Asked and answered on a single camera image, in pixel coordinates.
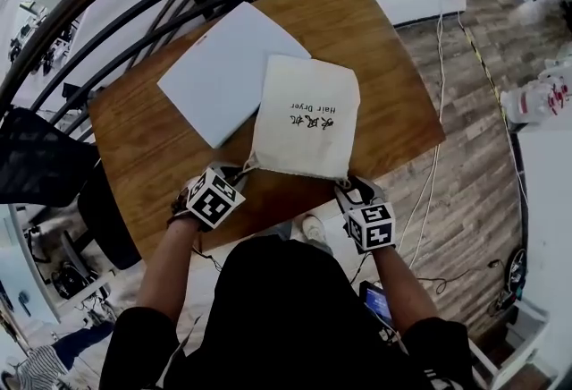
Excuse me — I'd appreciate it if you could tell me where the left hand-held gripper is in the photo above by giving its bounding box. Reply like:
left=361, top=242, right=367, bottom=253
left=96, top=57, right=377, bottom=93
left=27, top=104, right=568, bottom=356
left=184, top=160, right=250, bottom=233

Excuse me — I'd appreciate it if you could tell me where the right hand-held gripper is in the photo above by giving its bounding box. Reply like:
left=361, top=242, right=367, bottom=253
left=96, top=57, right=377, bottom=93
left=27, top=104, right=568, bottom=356
left=332, top=175, right=399, bottom=255

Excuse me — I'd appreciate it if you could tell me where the cream drawstring cloth bag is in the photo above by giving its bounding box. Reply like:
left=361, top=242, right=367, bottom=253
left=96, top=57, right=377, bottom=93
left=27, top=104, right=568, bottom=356
left=242, top=55, right=361, bottom=191

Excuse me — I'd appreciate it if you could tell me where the person's right forearm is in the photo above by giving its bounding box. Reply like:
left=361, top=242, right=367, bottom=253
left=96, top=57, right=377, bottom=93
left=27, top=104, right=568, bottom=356
left=370, top=244, right=442, bottom=335

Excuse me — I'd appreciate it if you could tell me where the person's left forearm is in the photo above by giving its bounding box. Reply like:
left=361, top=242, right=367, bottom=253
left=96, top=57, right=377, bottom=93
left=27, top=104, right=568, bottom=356
left=136, top=217, right=202, bottom=325

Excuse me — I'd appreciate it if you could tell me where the person's left hand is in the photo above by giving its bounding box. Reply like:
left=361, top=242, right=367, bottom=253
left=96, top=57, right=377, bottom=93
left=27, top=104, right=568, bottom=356
left=171, top=183, right=201, bottom=230

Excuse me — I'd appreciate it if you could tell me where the person's white shoe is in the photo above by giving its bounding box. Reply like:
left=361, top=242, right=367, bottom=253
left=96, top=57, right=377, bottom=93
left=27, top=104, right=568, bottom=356
left=301, top=214, right=334, bottom=253

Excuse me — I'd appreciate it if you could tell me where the wooden table with black legs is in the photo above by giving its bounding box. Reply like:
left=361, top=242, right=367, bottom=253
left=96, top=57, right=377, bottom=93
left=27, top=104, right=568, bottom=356
left=87, top=0, right=447, bottom=264

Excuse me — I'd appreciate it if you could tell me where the flat white box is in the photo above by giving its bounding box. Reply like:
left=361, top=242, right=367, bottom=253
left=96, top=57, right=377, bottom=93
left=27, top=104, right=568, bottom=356
left=156, top=1, right=313, bottom=150

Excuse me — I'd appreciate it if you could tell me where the smartphone with blue screen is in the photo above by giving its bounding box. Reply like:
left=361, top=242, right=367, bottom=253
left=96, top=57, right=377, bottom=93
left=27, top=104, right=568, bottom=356
left=359, top=280, right=394, bottom=329

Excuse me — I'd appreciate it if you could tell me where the person's black shirt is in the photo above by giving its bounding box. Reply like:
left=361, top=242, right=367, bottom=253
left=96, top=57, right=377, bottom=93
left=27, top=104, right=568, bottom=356
left=98, top=235, right=475, bottom=390

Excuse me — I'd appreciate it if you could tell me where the black round device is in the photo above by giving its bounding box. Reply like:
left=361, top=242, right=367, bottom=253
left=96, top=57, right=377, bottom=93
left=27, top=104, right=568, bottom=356
left=507, top=247, right=528, bottom=298

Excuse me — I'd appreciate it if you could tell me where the white table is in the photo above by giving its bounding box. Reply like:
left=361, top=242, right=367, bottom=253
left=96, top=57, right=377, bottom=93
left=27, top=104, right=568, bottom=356
left=468, top=128, right=572, bottom=390

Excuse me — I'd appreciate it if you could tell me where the black backpack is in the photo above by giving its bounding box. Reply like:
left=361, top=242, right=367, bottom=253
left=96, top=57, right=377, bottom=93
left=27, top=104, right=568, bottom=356
left=51, top=262, right=97, bottom=300

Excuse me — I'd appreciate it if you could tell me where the black mesh office chair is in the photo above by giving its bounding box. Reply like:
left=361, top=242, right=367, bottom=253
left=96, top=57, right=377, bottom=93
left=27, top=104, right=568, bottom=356
left=0, top=106, right=144, bottom=291

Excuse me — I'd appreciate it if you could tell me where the black charger cable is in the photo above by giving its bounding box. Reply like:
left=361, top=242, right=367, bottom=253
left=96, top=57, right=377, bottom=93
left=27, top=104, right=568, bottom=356
left=415, top=260, right=506, bottom=295

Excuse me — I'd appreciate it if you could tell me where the white cable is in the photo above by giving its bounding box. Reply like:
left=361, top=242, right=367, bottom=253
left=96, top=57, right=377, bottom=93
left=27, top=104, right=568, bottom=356
left=395, top=10, right=448, bottom=268

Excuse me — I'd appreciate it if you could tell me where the yellow and black cable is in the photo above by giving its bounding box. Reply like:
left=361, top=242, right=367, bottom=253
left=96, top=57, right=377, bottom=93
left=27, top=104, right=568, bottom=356
left=455, top=12, right=531, bottom=210

